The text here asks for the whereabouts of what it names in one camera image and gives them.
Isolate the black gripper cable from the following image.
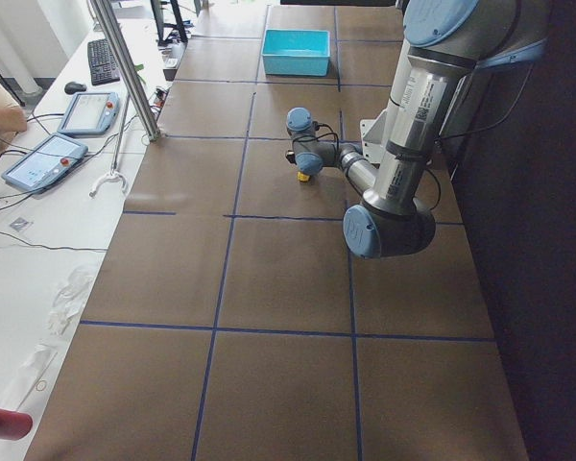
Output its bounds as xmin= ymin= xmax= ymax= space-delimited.
xmin=311 ymin=123 xmax=342 ymax=145

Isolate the aluminium frame post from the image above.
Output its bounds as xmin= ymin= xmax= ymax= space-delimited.
xmin=90 ymin=0 xmax=160 ymax=142

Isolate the red cylinder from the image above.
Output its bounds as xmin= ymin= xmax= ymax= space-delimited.
xmin=0 ymin=408 xmax=33 ymax=441

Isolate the yellow beetle toy car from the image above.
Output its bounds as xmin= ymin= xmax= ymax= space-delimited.
xmin=297 ymin=172 xmax=311 ymax=182

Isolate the person forearm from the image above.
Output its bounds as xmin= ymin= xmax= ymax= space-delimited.
xmin=0 ymin=61 xmax=29 ymax=174

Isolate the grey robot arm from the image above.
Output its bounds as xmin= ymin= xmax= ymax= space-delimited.
xmin=286 ymin=1 xmax=552 ymax=258

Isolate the teach pendant tablet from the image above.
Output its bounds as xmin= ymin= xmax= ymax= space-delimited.
xmin=1 ymin=133 xmax=88 ymax=193
xmin=58 ymin=92 xmax=119 ymax=137

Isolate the white grabber tool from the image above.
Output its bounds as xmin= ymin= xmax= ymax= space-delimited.
xmin=89 ymin=95 xmax=131 ymax=198

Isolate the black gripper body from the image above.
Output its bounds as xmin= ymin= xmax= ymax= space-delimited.
xmin=285 ymin=150 xmax=296 ymax=164

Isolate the white paper sheet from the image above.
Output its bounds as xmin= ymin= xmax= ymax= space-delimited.
xmin=0 ymin=344 xmax=57 ymax=411

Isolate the black computer mouse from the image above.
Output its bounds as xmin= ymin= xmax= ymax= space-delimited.
xmin=63 ymin=82 xmax=87 ymax=95

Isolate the black keyboard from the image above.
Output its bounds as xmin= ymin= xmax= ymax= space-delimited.
xmin=87 ymin=38 xmax=120 ymax=86

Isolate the far teach pendant tablet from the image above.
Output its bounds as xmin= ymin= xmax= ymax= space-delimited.
xmin=58 ymin=92 xmax=119 ymax=137

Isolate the light blue plastic bin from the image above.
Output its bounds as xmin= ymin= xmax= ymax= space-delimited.
xmin=261 ymin=29 xmax=330 ymax=77

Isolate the crumpled white plastic wrap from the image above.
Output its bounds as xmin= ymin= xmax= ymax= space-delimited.
xmin=47 ymin=265 xmax=97 ymax=336

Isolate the near teach pendant tablet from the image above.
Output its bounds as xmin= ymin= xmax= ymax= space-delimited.
xmin=1 ymin=133 xmax=88 ymax=193

